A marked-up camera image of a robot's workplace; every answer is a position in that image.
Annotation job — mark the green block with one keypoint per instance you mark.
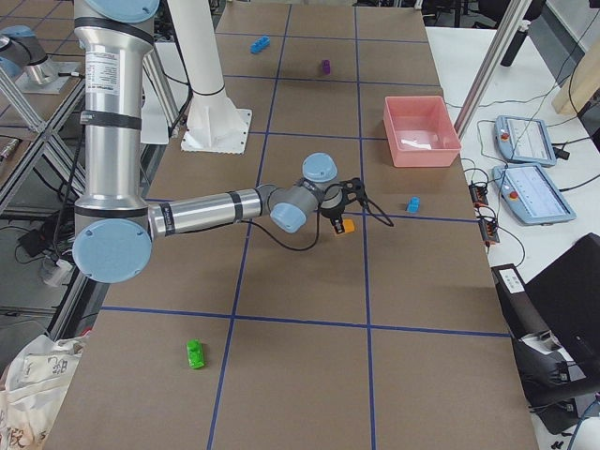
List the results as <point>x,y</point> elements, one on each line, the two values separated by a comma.
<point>195,354</point>

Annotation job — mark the long blue four-stud block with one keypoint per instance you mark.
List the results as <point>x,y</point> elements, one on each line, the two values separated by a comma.
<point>260,44</point>

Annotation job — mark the pink plastic box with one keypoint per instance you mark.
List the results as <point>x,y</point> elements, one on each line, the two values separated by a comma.
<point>420,132</point>

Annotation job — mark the near teach pendant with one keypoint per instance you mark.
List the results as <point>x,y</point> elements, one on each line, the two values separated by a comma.
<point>531,195</point>

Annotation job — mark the black usb hub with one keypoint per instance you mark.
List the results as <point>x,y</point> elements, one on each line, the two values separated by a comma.
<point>478,195</point>

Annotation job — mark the small blue block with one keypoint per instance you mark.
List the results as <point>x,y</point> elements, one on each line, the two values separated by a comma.
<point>413,205</point>

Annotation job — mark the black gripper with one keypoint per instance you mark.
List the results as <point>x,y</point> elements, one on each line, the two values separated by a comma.
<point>331,214</point>

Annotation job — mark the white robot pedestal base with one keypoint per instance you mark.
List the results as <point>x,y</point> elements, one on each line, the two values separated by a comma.
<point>214,124</point>

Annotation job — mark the purple block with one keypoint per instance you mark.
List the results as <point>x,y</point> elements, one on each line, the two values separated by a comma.
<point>326,67</point>

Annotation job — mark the white printed tote bag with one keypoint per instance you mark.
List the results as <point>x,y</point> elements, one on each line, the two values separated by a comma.
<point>33,388</point>

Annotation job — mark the orange block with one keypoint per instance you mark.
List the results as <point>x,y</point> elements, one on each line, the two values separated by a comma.
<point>348,225</point>

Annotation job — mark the aluminium frame post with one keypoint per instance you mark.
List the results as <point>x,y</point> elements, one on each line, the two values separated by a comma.
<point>512,19</point>

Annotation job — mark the far teach pendant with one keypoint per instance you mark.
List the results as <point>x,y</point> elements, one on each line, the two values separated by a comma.
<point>524,140</point>

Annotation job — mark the teach pendant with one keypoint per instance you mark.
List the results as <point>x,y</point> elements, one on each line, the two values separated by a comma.
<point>531,195</point>
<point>524,140</point>

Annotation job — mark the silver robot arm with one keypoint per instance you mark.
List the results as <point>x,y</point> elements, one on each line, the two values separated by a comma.
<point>115,226</point>

